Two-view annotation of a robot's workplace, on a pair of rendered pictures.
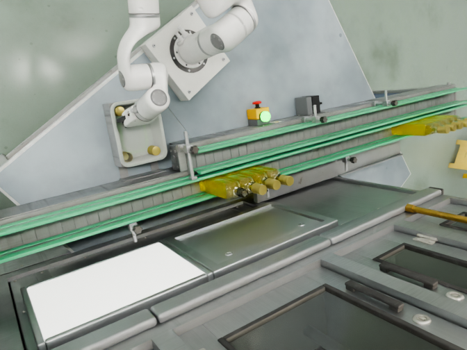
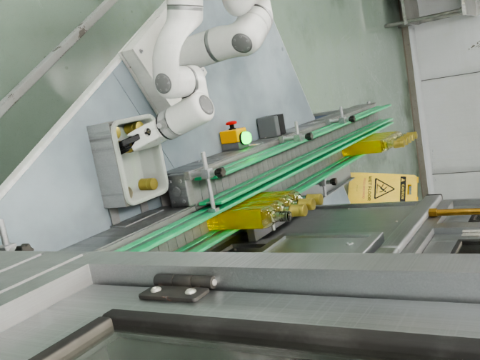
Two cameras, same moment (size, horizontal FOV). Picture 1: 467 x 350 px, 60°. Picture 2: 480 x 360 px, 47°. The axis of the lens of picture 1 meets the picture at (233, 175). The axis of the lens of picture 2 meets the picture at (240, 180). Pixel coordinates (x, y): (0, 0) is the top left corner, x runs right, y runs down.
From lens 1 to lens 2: 73 cm
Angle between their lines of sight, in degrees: 26
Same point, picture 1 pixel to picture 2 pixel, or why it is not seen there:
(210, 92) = not seen: hidden behind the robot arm
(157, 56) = (145, 64)
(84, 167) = (73, 213)
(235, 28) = (262, 28)
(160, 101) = (208, 108)
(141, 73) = (187, 76)
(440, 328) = not seen: outside the picture
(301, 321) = not seen: hidden behind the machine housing
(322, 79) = (274, 97)
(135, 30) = (183, 23)
